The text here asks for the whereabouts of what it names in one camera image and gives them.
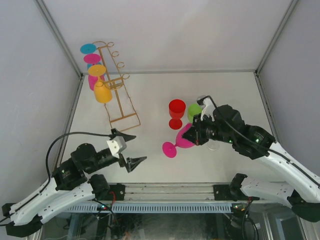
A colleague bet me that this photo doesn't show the green plastic wine glass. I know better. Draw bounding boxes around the green plastic wine glass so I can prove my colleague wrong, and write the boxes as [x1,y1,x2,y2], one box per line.
[187,103,202,123]

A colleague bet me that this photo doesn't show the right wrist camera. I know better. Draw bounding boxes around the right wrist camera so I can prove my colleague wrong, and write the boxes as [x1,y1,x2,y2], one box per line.
[196,95,215,121]

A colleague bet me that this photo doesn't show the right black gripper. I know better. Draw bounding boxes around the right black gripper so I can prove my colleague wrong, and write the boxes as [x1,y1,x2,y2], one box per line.
[181,112,234,147]

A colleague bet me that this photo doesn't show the blue slotted cable duct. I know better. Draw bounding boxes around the blue slotted cable duct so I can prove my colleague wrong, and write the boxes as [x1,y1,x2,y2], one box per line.
[65,202,233,214]

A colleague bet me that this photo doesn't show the red plastic wine glass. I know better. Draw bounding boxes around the red plastic wine glass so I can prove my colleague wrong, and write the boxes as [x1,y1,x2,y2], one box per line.
[168,99,186,130]

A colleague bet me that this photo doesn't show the orange plastic wine glass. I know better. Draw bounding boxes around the orange plastic wine glass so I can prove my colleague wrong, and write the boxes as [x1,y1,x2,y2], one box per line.
[93,76,113,104]

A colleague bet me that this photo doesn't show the clear wine glass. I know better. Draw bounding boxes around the clear wine glass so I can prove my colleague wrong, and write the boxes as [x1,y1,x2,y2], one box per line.
[206,140,220,151]

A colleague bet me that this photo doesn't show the gold wire glass rack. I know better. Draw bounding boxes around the gold wire glass rack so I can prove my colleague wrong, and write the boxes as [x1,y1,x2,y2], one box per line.
[93,41,141,132]

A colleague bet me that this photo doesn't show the magenta wine glass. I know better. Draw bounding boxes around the magenta wine glass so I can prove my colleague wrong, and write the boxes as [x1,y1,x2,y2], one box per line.
[83,53,106,91]
[162,123,195,158]

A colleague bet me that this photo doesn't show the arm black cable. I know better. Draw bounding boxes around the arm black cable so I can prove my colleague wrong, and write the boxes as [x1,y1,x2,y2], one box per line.
[204,94,320,186]
[0,131,112,226]

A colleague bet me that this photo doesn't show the right black base bracket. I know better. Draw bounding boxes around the right black base bracket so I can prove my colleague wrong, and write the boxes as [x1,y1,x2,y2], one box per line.
[213,184,237,201]

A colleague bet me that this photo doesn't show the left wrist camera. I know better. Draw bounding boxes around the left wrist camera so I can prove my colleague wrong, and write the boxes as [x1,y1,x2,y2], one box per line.
[106,128,127,159]

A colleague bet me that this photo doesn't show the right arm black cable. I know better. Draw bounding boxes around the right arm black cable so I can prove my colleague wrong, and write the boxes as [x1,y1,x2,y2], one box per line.
[204,94,320,186]

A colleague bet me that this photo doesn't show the left black base bracket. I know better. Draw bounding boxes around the left black base bracket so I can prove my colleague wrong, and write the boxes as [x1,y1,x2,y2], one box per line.
[96,183,126,201]

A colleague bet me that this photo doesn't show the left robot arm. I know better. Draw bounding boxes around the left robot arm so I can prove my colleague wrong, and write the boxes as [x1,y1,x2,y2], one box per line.
[2,130,146,238]

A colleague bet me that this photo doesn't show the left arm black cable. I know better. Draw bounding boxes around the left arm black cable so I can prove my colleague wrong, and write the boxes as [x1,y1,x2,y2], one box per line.
[0,131,112,226]

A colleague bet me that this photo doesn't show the cyan plastic wine glass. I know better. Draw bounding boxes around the cyan plastic wine glass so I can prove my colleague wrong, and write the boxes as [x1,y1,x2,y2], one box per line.
[80,43,102,69]

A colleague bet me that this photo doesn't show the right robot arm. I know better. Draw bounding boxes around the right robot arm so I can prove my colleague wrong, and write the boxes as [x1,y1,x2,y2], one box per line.
[132,97,320,222]

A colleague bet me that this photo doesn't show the aluminium mounting rail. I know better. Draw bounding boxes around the aluminium mounting rail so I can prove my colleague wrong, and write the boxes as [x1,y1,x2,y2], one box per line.
[107,181,283,203]

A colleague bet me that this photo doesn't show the black base bracket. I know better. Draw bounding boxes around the black base bracket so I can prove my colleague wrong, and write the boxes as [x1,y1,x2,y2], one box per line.
[96,183,126,201]
[213,184,237,201]

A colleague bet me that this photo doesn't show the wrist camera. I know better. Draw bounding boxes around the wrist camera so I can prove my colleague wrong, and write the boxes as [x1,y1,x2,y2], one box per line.
[196,95,215,121]
[106,128,127,159]

